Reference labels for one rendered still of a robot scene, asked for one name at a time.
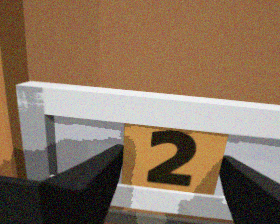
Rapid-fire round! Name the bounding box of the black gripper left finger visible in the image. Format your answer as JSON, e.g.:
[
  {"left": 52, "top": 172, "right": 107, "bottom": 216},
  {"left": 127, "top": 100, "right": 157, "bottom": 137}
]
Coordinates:
[{"left": 0, "top": 144, "right": 123, "bottom": 224}]

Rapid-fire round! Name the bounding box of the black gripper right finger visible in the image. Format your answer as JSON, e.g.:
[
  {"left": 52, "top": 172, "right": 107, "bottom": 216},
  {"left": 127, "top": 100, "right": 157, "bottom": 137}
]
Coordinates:
[{"left": 219, "top": 155, "right": 280, "bottom": 224}]

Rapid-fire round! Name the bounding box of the orange square tile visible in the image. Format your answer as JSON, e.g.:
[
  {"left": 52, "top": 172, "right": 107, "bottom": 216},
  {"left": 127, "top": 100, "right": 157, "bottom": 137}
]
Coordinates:
[{"left": 121, "top": 123, "right": 229, "bottom": 195}]

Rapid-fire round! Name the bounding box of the brown board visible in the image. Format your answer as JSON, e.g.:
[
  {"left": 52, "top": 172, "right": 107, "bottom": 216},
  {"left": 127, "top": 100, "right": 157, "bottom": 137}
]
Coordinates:
[{"left": 0, "top": 0, "right": 280, "bottom": 224}]

